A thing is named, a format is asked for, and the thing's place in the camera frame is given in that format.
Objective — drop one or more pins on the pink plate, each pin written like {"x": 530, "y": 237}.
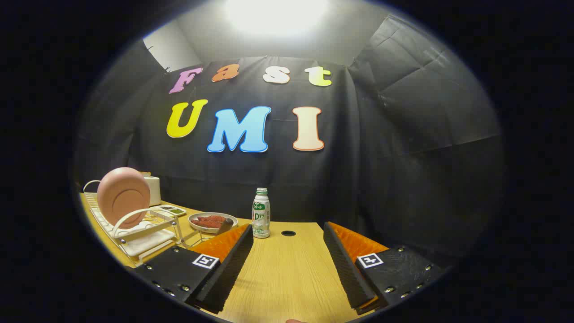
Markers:
{"x": 122, "y": 195}

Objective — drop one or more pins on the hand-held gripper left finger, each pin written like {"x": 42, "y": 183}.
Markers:
{"x": 226, "y": 273}

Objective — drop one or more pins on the white green drink bottle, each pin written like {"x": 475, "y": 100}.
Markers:
{"x": 261, "y": 217}

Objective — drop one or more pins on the red meat piece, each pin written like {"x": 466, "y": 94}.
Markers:
{"x": 210, "y": 220}

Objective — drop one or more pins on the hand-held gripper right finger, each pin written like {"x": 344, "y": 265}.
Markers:
{"x": 346, "y": 269}

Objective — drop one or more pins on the white drip tray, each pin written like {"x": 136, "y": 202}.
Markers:
{"x": 145, "y": 241}

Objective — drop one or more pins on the beige plate with meat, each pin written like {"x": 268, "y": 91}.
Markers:
{"x": 197, "y": 225}

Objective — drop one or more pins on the cream toaster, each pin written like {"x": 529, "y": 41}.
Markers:
{"x": 154, "y": 190}

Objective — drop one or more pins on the white divided snack dish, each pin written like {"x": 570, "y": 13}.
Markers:
{"x": 172, "y": 210}

